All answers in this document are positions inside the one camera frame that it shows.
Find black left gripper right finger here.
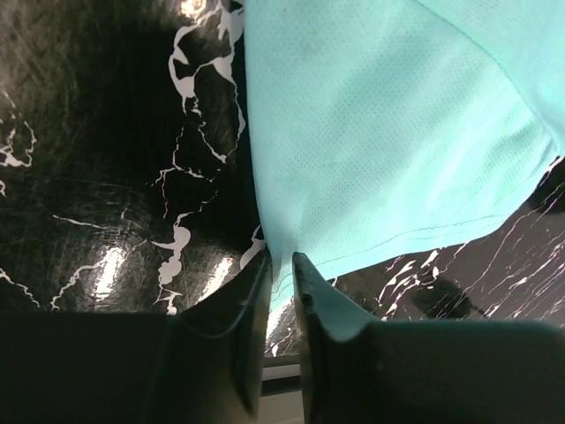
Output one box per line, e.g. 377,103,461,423
292,253,564,423

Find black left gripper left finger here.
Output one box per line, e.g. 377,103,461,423
1,251,272,423

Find teal t shirt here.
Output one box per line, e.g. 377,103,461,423
244,1,564,306

